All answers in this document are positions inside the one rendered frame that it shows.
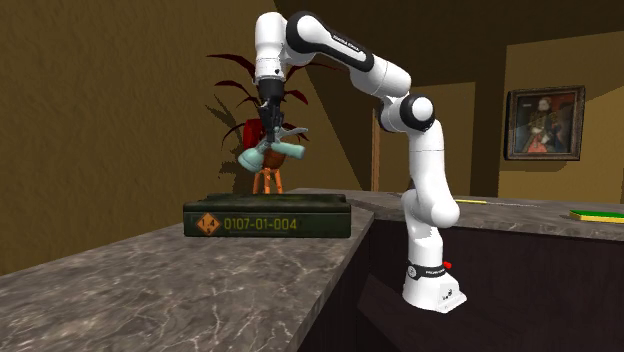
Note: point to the yellow pen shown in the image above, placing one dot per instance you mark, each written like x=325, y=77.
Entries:
x=472, y=201

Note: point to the red-leaved potted plant orange stand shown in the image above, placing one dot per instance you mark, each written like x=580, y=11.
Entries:
x=249, y=130

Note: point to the green flat board yellow edge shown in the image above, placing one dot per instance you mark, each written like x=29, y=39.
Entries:
x=598, y=215

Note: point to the dark green box yellow print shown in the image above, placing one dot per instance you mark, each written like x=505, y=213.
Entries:
x=273, y=217

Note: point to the framed portrait wall picture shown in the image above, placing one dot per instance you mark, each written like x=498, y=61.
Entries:
x=543, y=123

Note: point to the dark robot stand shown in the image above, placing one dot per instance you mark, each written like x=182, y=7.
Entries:
x=390, y=326

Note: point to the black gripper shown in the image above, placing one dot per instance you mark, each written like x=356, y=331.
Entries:
x=271, y=92

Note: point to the teal spray bottle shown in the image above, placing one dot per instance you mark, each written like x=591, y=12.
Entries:
x=288, y=149

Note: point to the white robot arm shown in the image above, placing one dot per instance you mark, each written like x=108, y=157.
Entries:
x=424, y=161

